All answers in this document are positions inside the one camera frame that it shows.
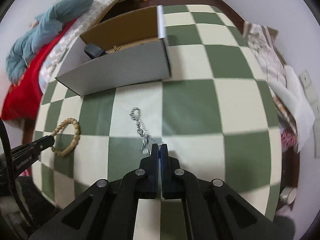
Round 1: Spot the silver chain bracelet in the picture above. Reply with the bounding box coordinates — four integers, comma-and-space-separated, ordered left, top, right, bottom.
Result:
129, 107, 161, 156

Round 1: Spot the black hair band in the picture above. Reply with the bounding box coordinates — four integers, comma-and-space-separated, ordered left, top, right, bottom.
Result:
84, 43, 107, 60

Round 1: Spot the red bed blanket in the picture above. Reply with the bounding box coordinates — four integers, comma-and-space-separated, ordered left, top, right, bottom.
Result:
1, 23, 71, 121

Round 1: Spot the round metal tin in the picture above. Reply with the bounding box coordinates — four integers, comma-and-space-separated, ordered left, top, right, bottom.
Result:
279, 186, 297, 205

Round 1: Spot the green checkered tablecloth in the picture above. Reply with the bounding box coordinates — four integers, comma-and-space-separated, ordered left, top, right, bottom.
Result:
32, 4, 281, 239

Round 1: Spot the white plastic bag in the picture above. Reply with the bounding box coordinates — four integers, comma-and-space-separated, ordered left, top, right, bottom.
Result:
268, 65, 315, 152

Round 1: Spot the white cardboard box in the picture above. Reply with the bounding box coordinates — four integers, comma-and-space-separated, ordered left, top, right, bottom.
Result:
55, 5, 171, 96

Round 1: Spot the teal blue duvet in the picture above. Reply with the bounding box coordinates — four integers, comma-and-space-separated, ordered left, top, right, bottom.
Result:
6, 0, 93, 85

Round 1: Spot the floral fabric cloth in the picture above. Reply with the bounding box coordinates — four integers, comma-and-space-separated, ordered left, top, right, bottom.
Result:
242, 21, 298, 152

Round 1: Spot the black cable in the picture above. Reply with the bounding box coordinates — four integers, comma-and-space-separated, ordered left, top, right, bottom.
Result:
0, 118, 36, 230

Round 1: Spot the wooden bead bracelet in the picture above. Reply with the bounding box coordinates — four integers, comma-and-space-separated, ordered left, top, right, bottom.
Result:
51, 117, 81, 158

